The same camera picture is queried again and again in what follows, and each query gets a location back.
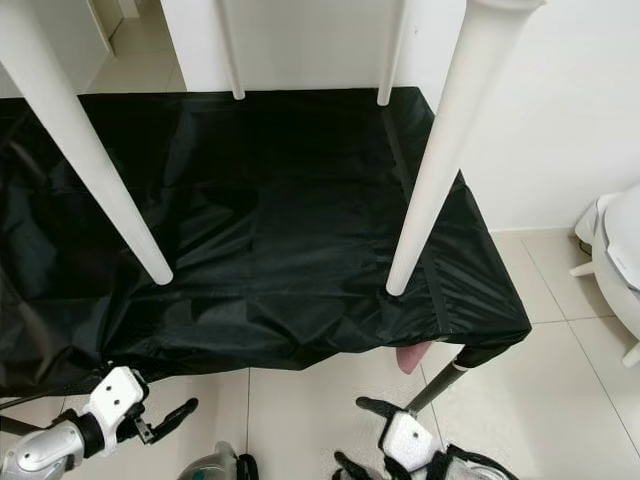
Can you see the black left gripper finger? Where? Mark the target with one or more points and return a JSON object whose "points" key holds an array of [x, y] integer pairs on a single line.
{"points": [[175, 411]]}

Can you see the grey robot left foot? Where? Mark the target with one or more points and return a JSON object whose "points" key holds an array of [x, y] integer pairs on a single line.
{"points": [[220, 462]]}

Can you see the black table cloth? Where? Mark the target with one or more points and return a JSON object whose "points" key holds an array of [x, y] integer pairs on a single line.
{"points": [[280, 220]]}

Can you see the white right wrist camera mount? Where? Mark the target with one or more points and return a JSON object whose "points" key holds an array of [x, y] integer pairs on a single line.
{"points": [[407, 438]]}

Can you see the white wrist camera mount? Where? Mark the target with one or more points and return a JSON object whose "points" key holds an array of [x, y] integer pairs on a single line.
{"points": [[407, 438], [118, 395]]}

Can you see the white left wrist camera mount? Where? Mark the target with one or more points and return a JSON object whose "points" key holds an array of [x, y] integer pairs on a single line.
{"points": [[118, 395]]}

